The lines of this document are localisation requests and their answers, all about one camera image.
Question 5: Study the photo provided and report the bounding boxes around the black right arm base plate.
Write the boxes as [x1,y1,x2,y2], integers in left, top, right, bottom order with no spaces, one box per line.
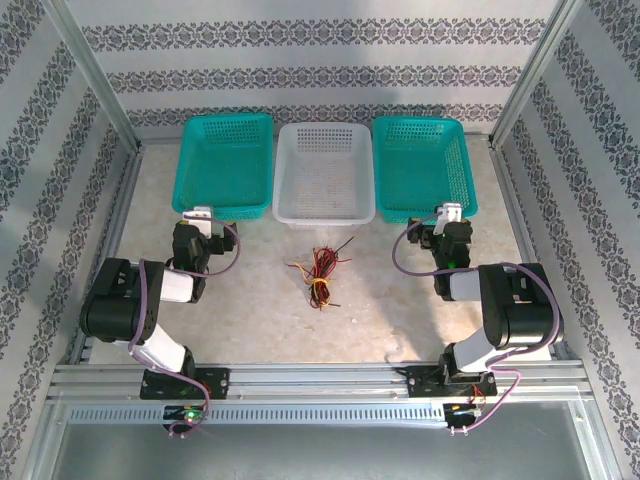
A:
[405,364,500,400]

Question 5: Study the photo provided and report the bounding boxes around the aluminium table side rail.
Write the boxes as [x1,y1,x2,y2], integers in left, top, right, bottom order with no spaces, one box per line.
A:
[492,142,582,364]
[67,144,147,369]

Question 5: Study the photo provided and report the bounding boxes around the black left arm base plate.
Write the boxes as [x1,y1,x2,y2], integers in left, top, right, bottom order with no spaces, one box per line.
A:
[139,367,232,401]

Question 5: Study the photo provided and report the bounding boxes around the aluminium mounting rail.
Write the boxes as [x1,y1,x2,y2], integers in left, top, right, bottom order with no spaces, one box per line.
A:
[47,362,596,402]

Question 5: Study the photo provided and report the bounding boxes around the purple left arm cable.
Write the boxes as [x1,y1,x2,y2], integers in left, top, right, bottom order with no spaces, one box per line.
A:
[128,215,241,440]

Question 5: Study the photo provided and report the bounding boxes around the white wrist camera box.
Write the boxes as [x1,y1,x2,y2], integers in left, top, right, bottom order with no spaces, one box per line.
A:
[181,205,215,235]
[438,201,462,237]

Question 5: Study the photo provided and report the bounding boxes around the teal plastic basket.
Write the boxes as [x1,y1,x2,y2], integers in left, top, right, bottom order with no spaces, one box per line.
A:
[372,115,479,225]
[171,113,275,222]

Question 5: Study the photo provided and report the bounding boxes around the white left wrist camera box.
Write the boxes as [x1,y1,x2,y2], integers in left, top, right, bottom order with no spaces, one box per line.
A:
[181,205,215,235]

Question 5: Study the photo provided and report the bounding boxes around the aluminium frame post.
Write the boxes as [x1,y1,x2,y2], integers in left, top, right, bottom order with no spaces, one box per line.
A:
[488,0,587,149]
[43,0,144,151]

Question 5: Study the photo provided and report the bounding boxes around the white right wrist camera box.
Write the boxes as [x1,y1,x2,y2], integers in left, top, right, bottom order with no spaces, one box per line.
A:
[438,201,462,237]

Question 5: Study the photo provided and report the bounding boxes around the slotted grey cable duct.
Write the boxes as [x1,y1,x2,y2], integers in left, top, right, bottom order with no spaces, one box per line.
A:
[67,402,575,427]

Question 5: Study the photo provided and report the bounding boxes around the small circuit board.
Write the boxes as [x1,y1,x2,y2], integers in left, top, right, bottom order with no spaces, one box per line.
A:
[443,402,482,419]
[163,404,207,422]

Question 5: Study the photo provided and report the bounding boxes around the grey metal sheet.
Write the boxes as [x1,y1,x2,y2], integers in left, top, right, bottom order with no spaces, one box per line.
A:
[49,423,624,480]

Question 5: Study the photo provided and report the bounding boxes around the white plastic basket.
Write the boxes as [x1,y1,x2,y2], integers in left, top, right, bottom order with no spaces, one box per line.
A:
[272,122,377,231]

